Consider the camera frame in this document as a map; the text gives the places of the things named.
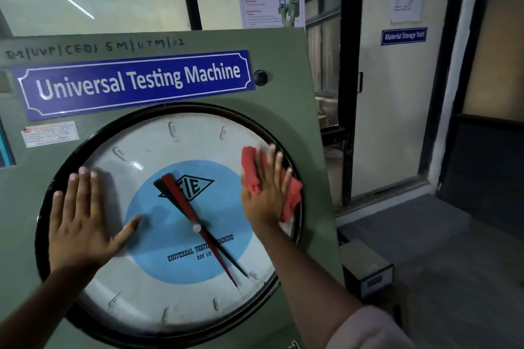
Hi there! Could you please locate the person's left hand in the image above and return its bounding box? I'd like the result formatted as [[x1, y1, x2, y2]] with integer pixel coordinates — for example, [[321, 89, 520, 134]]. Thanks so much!
[[48, 167, 142, 273]]

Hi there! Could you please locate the person's right hand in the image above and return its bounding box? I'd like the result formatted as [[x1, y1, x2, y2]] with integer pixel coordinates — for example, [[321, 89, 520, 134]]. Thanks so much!
[[240, 144, 294, 229]]

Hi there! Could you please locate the red cleaning cloth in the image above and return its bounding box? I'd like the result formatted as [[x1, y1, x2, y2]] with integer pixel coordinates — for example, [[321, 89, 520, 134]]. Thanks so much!
[[241, 146, 304, 223]]

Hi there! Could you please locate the person's right forearm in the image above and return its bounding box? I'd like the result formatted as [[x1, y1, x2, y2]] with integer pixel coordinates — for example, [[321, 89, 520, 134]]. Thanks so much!
[[247, 220, 416, 349]]

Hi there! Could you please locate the person's left forearm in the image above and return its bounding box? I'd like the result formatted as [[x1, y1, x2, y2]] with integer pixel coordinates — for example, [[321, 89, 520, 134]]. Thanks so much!
[[0, 260, 108, 349]]

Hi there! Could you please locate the green testing machine cabinet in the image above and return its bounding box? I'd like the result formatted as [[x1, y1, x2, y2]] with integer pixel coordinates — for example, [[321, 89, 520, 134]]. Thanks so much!
[[0, 28, 345, 349]]

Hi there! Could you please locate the red pointer needle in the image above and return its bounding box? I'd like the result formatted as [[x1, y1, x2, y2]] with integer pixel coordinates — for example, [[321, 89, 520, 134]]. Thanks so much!
[[161, 173, 240, 290]]

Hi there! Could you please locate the round dial gauge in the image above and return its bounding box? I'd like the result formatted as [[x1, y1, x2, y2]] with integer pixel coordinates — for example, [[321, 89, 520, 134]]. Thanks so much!
[[35, 102, 304, 349]]

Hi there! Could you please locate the white and red sticker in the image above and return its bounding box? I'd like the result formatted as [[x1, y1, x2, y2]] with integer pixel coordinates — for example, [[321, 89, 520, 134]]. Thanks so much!
[[21, 121, 80, 148]]

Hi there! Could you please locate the black pointer needle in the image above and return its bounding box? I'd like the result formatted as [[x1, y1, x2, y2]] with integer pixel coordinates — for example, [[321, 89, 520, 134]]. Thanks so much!
[[153, 178, 251, 280]]

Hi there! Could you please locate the small grey meter box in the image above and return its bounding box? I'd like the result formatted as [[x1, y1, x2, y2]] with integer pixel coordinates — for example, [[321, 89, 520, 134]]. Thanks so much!
[[339, 239, 395, 300]]

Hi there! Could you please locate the blue name plate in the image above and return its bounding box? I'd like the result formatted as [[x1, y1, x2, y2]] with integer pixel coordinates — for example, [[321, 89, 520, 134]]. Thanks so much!
[[12, 50, 255, 121]]

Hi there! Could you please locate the cream door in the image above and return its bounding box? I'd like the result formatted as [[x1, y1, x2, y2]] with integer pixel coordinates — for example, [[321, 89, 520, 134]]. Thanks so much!
[[350, 0, 452, 199]]

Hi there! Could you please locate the small blue door sign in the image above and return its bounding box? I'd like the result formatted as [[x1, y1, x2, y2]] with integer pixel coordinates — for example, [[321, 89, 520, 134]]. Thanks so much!
[[381, 27, 428, 47]]

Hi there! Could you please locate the white paper notice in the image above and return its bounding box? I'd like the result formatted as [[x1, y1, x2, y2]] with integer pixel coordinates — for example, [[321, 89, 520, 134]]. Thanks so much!
[[390, 0, 425, 25]]

